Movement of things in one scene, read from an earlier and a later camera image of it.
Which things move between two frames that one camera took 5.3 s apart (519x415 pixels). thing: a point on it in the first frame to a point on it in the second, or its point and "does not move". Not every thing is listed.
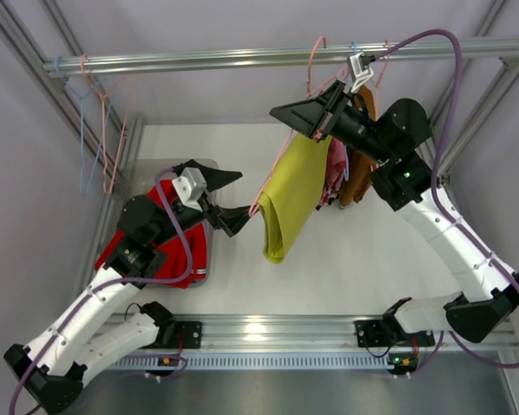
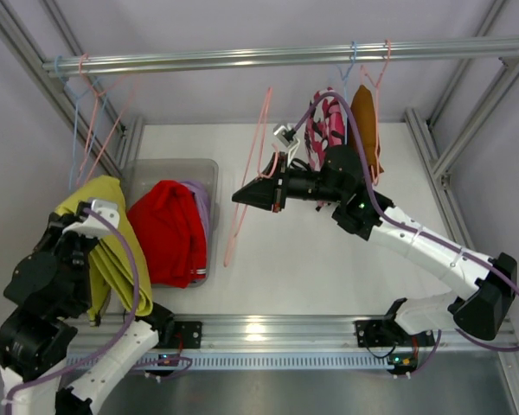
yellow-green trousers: x=291 y=193 to x=111 y=267
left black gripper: x=216 y=212 to x=63 y=241
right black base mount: x=372 y=334 does not move
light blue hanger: x=81 y=132 to x=58 y=67
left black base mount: x=191 y=333 does not move
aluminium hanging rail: x=336 y=54 does not move
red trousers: x=187 y=247 does not move
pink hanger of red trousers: x=81 y=64 to x=135 y=79
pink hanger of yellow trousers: x=311 y=91 to x=244 y=212
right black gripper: x=331 y=117 to x=279 y=188
